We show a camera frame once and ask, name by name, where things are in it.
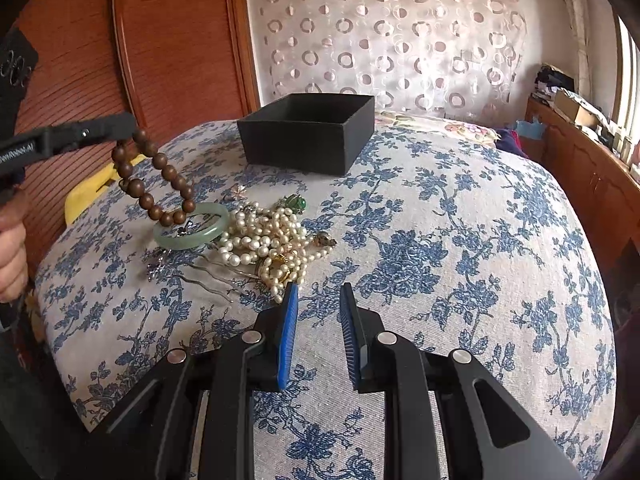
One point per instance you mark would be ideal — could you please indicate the person's left hand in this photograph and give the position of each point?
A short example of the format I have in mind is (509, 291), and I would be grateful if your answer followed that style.
(12, 260)

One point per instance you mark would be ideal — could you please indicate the circle patterned curtain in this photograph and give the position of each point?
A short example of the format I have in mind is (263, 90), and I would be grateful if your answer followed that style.
(380, 25)

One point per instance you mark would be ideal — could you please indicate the small pink flower brooch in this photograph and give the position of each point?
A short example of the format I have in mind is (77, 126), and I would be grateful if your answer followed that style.
(240, 192)

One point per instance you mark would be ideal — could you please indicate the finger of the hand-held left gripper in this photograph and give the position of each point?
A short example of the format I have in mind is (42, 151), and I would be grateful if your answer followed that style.
(90, 130)

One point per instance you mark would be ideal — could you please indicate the silver hair fork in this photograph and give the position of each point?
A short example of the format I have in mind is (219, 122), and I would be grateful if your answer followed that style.
(210, 285)

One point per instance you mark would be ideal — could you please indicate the cardboard box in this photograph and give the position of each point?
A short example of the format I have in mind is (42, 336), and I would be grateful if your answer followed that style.
(572, 105)

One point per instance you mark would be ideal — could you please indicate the navy and red blanket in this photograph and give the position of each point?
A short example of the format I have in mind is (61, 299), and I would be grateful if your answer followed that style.
(510, 141)

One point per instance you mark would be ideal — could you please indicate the green jade bangle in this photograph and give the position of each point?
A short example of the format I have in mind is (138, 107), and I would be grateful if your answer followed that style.
(172, 241)

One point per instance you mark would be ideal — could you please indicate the pink floral blanket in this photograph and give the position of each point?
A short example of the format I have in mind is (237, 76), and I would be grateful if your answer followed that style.
(450, 127)

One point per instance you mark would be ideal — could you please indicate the small brown pendant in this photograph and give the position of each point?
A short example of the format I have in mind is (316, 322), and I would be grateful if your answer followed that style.
(325, 241)

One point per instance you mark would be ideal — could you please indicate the wooden wardrobe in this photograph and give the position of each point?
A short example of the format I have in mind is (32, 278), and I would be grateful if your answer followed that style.
(175, 35)

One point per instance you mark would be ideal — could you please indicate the pile of dark clothes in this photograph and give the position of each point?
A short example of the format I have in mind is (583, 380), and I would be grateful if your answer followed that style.
(552, 80)

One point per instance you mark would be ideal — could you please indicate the green gem brooch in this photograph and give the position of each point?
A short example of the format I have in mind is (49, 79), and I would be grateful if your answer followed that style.
(296, 204)

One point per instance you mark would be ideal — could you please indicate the yellow cushion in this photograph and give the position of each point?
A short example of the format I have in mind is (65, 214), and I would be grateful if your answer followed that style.
(82, 200)

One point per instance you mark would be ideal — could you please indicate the white window curtain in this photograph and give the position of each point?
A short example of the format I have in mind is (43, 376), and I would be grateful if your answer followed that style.
(575, 20)

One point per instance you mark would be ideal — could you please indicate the window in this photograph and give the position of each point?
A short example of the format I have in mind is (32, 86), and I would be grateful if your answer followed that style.
(627, 85)

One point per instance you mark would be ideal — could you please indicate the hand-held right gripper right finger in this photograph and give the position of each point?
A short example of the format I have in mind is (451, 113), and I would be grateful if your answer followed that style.
(347, 330)

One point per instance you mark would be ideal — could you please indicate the wooden side cabinet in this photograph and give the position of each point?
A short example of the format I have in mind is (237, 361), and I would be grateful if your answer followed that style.
(585, 170)

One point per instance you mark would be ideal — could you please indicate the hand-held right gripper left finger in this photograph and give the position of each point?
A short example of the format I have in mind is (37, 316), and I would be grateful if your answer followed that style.
(289, 340)

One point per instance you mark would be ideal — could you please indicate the black jewelry box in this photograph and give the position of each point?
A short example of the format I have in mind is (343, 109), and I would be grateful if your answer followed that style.
(300, 135)

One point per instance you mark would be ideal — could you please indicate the light blue bag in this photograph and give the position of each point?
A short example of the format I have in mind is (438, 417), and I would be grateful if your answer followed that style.
(530, 129)

